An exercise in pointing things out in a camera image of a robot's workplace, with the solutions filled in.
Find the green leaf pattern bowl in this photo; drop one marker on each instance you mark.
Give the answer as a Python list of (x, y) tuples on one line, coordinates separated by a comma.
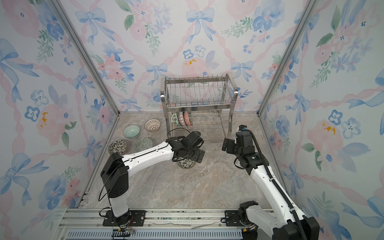
[(175, 119)]

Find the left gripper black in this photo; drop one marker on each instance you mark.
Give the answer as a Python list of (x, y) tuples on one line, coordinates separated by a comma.
[(197, 158)]

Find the mint green bowl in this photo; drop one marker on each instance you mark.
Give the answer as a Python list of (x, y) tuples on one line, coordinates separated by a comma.
[(131, 131)]

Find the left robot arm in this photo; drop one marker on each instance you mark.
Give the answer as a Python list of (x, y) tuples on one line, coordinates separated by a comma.
[(118, 169)]

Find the right aluminium frame post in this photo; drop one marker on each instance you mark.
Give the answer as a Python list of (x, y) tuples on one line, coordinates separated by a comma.
[(299, 31)]

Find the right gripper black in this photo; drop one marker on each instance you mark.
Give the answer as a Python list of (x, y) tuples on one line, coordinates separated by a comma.
[(231, 144)]

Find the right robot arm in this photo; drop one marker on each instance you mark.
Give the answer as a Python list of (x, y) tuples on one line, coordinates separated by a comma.
[(288, 222)]

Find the green geometric pattern bowl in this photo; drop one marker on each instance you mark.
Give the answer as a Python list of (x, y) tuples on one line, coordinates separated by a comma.
[(143, 144)]

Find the left aluminium frame post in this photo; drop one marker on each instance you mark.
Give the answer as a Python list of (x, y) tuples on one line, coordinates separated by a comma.
[(64, 19)]

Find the steel two-tier dish rack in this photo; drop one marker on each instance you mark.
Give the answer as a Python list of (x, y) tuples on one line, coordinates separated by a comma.
[(211, 100)]

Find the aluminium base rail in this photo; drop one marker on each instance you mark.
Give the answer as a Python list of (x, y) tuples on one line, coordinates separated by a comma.
[(159, 224)]

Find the aluminium frame post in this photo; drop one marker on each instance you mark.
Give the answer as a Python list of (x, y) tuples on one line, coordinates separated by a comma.
[(64, 19), (299, 31)]

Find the maroon patterned white bowl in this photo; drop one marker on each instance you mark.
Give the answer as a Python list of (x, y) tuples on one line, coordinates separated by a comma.
[(152, 125)]

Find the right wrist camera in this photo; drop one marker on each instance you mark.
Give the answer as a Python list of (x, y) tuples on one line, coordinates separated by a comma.
[(243, 128)]

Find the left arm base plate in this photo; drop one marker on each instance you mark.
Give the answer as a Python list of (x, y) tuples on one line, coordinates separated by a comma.
[(138, 217)]

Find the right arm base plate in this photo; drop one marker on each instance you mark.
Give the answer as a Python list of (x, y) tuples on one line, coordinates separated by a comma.
[(236, 218)]

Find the blue triangle pattern bowl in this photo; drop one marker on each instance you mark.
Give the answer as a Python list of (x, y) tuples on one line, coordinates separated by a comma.
[(181, 119)]

